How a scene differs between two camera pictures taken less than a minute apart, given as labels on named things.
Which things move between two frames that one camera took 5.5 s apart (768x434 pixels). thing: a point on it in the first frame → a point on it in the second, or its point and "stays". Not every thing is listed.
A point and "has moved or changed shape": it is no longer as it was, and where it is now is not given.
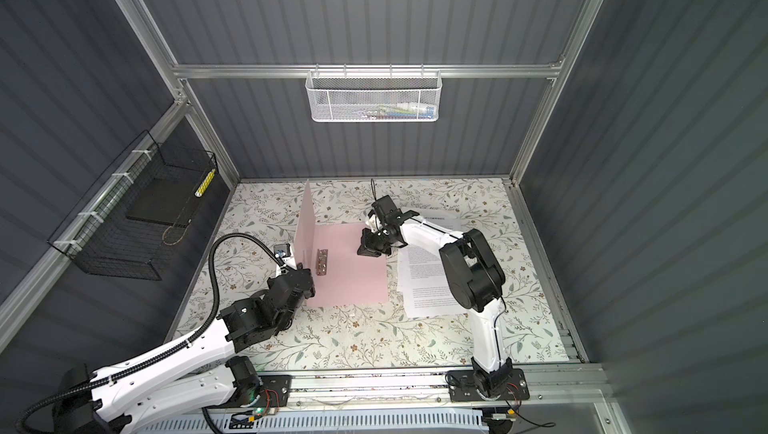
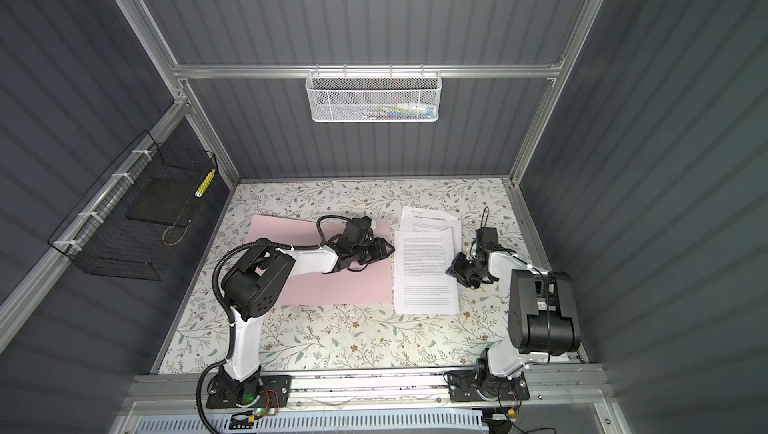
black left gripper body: (308, 275) → (361, 254)
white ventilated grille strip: (420, 422) stays
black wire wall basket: (131, 222) stays
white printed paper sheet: (425, 284) stays
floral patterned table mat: (264, 213) stays
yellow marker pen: (207, 179) stays
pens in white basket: (410, 110) stays
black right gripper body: (376, 244) → (465, 269)
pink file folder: (329, 252) has moved or changed shape
